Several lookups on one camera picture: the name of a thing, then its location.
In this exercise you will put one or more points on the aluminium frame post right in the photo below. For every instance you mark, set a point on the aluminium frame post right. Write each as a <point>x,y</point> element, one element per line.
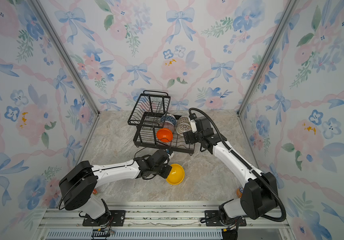
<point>271,47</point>

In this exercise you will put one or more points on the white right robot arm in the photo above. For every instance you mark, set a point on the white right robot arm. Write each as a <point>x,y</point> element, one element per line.
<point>259,197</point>

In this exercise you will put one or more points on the blue triangle pattern bowl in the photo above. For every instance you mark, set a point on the blue triangle pattern bowl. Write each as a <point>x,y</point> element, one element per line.
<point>170,118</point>

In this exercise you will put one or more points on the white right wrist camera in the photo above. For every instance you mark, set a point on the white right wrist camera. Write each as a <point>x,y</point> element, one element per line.
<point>193,126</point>

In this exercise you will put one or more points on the orange soda can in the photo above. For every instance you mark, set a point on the orange soda can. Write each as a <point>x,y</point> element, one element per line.
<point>239,192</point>

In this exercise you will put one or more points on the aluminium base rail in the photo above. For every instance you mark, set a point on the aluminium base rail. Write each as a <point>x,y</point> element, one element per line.
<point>158,221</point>

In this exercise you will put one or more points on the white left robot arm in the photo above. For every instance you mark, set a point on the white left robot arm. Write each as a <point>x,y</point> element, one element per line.
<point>78,185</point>

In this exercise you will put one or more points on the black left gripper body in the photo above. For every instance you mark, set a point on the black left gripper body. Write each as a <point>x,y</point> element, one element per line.
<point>163,171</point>

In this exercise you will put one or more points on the aluminium frame post left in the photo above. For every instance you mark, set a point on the aluminium frame post left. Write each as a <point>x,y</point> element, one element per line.
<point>60,48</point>

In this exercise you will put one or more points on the pink striped bowl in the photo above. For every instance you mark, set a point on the pink striped bowl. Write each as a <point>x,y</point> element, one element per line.
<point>167,125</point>

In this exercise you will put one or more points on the orange plastic bowl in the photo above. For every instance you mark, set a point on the orange plastic bowl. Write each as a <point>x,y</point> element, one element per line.
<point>164,135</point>

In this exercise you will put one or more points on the black wire dish rack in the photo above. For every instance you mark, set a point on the black wire dish rack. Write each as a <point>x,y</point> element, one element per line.
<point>155,126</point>

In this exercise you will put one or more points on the brown dotted pattern bowl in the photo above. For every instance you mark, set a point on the brown dotted pattern bowl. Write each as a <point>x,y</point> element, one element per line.
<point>184,120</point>

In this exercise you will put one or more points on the white lattice pattern bowl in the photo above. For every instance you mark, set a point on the white lattice pattern bowl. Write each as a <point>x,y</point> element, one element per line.
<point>182,128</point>

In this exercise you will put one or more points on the yellow plastic bowl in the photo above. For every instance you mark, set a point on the yellow plastic bowl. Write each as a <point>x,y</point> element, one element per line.
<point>176,175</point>

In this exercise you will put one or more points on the aluminium frame post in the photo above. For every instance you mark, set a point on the aluminium frame post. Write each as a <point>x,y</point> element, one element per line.
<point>271,47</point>
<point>60,48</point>

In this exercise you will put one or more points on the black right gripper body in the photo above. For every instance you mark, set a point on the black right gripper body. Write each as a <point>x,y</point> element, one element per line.
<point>193,137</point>

